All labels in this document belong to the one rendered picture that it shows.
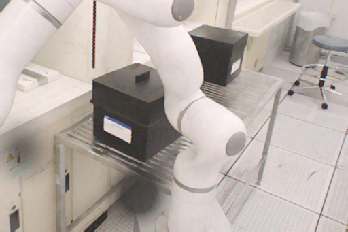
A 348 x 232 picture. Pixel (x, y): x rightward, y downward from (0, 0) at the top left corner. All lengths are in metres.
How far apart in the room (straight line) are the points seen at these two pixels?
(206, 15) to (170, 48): 2.21
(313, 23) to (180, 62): 4.22
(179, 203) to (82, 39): 0.93
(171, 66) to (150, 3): 0.19
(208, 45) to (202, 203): 1.20
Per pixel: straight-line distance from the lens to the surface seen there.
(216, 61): 2.14
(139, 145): 1.43
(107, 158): 1.47
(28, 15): 0.64
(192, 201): 1.08
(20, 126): 1.49
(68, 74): 1.88
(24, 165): 1.58
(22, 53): 0.65
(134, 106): 1.37
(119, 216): 2.35
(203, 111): 0.95
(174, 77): 0.84
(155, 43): 0.81
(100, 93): 1.47
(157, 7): 0.67
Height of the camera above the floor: 1.60
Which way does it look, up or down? 23 degrees down
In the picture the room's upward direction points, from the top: 3 degrees clockwise
